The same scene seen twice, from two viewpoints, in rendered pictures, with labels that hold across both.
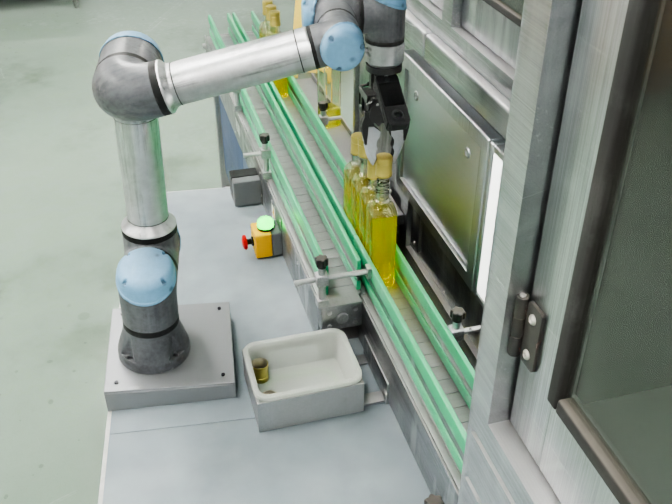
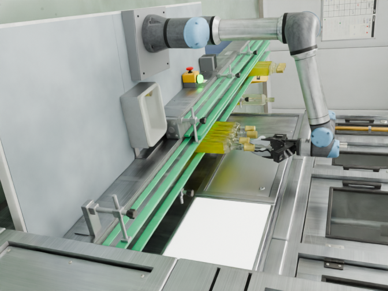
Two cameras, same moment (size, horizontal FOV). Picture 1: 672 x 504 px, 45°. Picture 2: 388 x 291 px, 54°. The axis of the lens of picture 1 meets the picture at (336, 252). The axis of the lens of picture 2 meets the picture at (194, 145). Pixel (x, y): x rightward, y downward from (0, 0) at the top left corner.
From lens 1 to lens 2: 0.51 m
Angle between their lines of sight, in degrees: 18
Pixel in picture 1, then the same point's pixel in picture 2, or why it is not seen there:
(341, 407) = (133, 137)
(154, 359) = (150, 36)
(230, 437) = (116, 82)
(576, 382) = not seen: outside the picture
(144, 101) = (301, 43)
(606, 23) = not seen: outside the picture
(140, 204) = (231, 29)
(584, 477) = not seen: outside the picture
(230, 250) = (183, 60)
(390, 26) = (320, 152)
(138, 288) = (194, 31)
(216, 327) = (160, 64)
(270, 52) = (321, 104)
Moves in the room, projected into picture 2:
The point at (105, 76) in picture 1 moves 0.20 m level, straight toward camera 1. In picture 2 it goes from (310, 22) to (305, 37)
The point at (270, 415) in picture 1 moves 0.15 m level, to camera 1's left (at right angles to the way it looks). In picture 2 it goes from (130, 103) to (127, 63)
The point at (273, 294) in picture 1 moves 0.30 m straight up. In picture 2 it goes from (169, 87) to (228, 86)
